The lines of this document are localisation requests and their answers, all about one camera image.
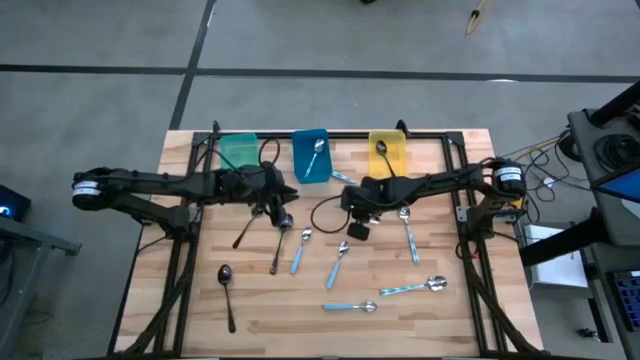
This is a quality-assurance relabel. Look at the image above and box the coiled black cable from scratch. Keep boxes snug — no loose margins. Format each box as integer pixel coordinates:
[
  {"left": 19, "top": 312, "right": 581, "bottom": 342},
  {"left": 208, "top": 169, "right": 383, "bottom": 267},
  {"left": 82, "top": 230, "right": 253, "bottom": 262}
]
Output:
[{"left": 593, "top": 133, "right": 640, "bottom": 174}]

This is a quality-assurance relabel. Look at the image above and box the black aluminium table frame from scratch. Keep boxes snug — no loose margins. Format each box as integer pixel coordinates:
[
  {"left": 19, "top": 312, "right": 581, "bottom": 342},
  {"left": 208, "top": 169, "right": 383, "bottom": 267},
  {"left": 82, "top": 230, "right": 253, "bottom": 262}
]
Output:
[{"left": 107, "top": 119, "right": 546, "bottom": 360}]

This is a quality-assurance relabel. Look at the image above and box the yellow translucent plastic bin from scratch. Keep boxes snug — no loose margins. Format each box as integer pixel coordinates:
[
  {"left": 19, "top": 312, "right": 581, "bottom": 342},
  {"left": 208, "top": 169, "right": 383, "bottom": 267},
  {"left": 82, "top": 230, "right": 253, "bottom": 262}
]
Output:
[{"left": 367, "top": 129, "right": 409, "bottom": 180}]

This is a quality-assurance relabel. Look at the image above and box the black box with blue light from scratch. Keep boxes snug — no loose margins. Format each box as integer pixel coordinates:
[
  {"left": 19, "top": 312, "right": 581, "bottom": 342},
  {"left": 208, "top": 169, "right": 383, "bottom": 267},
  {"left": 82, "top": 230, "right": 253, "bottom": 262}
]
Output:
[{"left": 0, "top": 183, "right": 32, "bottom": 223}]

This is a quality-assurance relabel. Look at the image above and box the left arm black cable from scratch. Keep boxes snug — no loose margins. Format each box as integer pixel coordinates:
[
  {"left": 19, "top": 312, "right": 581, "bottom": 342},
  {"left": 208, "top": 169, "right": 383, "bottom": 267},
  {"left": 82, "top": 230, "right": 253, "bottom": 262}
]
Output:
[{"left": 257, "top": 136, "right": 282, "bottom": 170}]

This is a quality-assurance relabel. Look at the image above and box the blue plastic bin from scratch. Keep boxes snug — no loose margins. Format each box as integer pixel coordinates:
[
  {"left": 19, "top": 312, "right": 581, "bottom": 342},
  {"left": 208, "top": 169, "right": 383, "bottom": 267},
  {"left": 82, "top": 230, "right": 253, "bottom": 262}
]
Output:
[{"left": 291, "top": 128, "right": 334, "bottom": 185}]

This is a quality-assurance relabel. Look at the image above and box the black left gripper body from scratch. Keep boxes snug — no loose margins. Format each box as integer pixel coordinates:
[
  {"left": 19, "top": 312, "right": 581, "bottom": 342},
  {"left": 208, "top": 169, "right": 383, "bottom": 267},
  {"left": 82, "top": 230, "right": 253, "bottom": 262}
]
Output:
[{"left": 212, "top": 166, "right": 290, "bottom": 226}]

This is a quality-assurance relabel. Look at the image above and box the yellow floor cable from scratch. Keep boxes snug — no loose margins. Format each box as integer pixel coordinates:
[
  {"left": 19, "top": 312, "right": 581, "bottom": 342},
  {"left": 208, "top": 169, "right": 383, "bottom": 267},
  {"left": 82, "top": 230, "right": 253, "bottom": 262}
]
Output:
[{"left": 465, "top": 0, "right": 494, "bottom": 37}]

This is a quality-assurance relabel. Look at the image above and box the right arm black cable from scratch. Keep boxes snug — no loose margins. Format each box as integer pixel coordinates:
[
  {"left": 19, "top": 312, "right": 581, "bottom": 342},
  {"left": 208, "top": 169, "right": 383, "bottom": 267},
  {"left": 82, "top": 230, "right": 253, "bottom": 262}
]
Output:
[{"left": 309, "top": 193, "right": 352, "bottom": 235}]

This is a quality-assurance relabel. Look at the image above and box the white box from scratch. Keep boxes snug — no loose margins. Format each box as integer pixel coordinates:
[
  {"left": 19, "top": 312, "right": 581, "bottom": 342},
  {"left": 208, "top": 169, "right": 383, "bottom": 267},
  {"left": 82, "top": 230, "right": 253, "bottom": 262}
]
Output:
[{"left": 521, "top": 223, "right": 590, "bottom": 290}]

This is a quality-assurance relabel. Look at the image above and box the grey workbench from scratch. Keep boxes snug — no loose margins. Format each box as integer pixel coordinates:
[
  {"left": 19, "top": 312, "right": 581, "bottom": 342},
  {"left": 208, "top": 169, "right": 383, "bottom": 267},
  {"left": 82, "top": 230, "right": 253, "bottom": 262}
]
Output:
[{"left": 518, "top": 79, "right": 640, "bottom": 360}]

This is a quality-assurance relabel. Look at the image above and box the striped blue handle spoon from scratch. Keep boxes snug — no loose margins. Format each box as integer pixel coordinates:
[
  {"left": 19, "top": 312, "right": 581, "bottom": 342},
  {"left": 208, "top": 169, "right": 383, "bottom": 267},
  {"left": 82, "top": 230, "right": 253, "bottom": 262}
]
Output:
[
  {"left": 398, "top": 206, "right": 421, "bottom": 266},
  {"left": 378, "top": 275, "right": 449, "bottom": 297},
  {"left": 303, "top": 138, "right": 326, "bottom": 180},
  {"left": 330, "top": 168, "right": 360, "bottom": 186}
]

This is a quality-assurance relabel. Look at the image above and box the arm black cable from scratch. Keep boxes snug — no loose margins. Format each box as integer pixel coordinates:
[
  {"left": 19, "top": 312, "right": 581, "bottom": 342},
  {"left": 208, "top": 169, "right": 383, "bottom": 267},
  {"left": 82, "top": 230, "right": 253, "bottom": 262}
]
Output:
[
  {"left": 309, "top": 193, "right": 352, "bottom": 235},
  {"left": 257, "top": 136, "right": 282, "bottom": 170}
]

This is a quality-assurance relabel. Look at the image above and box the black keyboard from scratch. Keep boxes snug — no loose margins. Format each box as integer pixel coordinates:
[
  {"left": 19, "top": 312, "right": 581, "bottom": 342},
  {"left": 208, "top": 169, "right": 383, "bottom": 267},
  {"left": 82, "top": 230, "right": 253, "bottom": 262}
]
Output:
[{"left": 612, "top": 269, "right": 640, "bottom": 332}]

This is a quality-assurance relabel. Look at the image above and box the black metal spoon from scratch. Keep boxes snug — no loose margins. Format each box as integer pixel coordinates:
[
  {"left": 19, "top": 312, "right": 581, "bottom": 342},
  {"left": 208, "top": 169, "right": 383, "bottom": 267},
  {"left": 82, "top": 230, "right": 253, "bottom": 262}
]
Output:
[
  {"left": 217, "top": 263, "right": 238, "bottom": 335},
  {"left": 375, "top": 139, "right": 399, "bottom": 180},
  {"left": 231, "top": 204, "right": 265, "bottom": 250},
  {"left": 268, "top": 213, "right": 295, "bottom": 276}
]

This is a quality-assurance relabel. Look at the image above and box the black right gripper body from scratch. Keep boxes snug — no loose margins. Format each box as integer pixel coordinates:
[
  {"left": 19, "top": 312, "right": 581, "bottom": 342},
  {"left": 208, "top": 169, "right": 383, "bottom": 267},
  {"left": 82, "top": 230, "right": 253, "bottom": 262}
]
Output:
[{"left": 339, "top": 175, "right": 404, "bottom": 242}]

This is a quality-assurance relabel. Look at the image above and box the blue screen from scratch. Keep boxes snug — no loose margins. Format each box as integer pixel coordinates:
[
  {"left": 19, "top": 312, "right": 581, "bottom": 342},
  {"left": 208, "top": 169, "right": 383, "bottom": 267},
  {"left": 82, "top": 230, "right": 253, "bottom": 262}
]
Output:
[{"left": 597, "top": 167, "right": 640, "bottom": 204}]

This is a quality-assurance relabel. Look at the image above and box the teal translucent plastic bin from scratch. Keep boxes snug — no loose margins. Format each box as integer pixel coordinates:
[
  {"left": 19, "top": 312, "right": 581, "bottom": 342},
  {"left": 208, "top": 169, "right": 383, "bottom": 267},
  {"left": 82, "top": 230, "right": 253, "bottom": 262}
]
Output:
[{"left": 218, "top": 132, "right": 260, "bottom": 171}]

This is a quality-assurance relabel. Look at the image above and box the floor cable bundle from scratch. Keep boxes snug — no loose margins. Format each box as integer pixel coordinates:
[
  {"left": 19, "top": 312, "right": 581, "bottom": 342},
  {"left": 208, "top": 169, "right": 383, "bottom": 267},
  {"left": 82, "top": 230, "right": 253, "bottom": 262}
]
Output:
[{"left": 497, "top": 130, "right": 574, "bottom": 204}]

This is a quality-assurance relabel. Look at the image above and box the grey side table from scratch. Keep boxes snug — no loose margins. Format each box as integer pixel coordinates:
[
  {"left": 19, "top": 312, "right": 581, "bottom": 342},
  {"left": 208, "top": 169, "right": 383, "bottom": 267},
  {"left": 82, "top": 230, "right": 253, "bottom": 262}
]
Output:
[{"left": 0, "top": 214, "right": 83, "bottom": 360}]

